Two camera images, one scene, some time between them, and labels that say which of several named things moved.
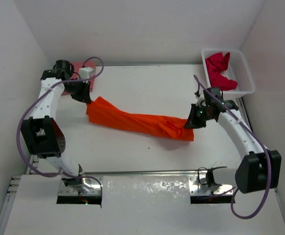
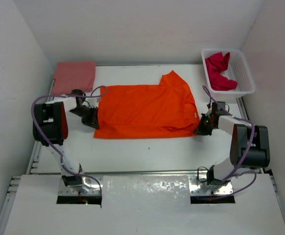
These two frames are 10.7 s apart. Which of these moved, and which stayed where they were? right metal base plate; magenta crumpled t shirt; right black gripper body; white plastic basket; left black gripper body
Moved: right black gripper body; left black gripper body
Stayed: right metal base plate; magenta crumpled t shirt; white plastic basket
